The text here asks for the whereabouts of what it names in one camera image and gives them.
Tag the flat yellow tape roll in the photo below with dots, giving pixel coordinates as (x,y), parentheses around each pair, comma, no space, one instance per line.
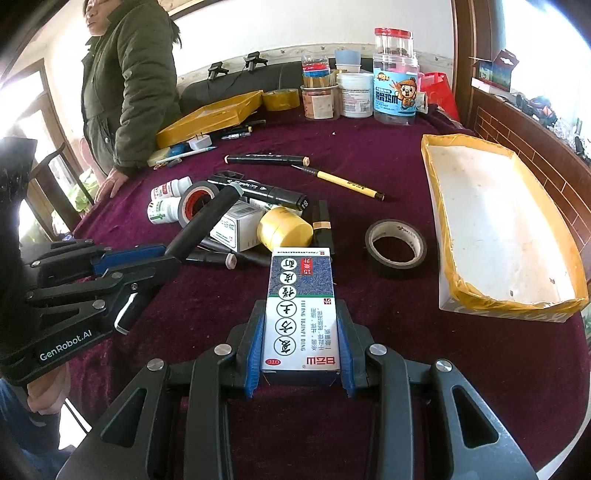
(270,101)

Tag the black pen gold clip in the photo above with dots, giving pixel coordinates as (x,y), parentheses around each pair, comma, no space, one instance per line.
(254,124)

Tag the beige eraser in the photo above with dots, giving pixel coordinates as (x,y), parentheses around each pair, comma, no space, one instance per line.
(157,158)

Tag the black marker beige caps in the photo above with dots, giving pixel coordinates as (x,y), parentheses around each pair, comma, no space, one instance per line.
(268,160)

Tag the clear jar peach label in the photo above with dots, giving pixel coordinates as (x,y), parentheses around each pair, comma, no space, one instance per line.
(317,104)

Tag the black tape roll red core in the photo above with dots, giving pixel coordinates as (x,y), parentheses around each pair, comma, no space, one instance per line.
(187,207)

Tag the blue white medicine box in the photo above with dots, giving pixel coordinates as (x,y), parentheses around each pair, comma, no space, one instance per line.
(300,323)

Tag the black clamp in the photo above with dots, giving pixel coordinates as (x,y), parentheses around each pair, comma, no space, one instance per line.
(255,60)
(218,70)

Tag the black lipstick gold band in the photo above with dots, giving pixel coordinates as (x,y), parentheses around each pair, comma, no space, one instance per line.
(322,240)

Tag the dark wooden chair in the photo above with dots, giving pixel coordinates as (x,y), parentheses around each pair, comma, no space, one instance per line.
(46,170)

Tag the thick black marker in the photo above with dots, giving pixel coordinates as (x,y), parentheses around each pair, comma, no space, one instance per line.
(277,196)

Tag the cardboard blister package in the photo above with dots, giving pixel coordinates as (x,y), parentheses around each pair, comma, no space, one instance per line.
(496,74)

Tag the white charger plug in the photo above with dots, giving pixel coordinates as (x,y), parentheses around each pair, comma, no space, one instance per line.
(200,142)

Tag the white plastic tub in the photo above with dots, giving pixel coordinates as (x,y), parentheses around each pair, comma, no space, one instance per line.
(355,99)

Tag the black marker white end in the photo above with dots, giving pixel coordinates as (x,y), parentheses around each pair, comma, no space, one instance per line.
(207,258)

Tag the person's left hand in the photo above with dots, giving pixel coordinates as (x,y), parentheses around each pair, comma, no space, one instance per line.
(46,392)

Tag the yellow black pen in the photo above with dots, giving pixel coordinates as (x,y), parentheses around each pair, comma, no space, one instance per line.
(344,181)

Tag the windowsill clutter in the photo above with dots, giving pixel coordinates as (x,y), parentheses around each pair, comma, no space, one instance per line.
(549,115)

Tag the blue label plastic jar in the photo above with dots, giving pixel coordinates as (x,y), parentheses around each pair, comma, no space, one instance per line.
(392,97)

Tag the black tape roll white core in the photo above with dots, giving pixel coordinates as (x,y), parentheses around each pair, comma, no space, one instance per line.
(374,258)

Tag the black marker grey cap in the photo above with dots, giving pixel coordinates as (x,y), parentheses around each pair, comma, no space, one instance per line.
(203,221)

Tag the blue eraser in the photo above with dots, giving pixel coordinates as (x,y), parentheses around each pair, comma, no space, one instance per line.
(178,150)

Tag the small jar of tape rolls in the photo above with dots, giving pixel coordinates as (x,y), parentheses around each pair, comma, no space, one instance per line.
(315,69)

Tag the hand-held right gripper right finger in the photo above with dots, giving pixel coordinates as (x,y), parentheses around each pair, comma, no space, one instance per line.
(347,364)

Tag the red bag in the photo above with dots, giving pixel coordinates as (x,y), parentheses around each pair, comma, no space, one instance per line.
(438,97)

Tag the blue white pen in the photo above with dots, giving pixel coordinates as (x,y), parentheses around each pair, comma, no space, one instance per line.
(194,153)

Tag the white medicine bottle green label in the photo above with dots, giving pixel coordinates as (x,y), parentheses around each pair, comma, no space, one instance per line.
(171,189)
(164,211)

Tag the black pen white label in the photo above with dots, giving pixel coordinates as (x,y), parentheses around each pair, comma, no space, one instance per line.
(235,134)

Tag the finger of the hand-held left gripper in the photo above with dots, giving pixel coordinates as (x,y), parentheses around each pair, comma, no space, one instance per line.
(92,300)
(129,258)

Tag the yellow taped cardboard lid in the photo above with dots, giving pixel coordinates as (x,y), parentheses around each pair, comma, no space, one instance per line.
(203,124)

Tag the person's left forearm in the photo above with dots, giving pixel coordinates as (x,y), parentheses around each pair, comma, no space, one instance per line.
(23,438)

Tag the black sofa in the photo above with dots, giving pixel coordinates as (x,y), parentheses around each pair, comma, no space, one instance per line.
(231,87)

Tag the clear jar red lid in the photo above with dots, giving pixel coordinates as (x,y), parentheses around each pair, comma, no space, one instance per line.
(392,44)

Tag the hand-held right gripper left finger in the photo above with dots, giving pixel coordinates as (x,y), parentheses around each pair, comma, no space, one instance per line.
(253,360)

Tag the light blue cup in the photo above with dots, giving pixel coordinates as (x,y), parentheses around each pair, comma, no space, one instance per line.
(347,57)

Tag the large yellow-edged white tray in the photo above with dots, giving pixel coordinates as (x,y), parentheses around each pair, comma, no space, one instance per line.
(498,221)

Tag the small white carton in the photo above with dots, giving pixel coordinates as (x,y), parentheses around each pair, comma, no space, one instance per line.
(240,226)

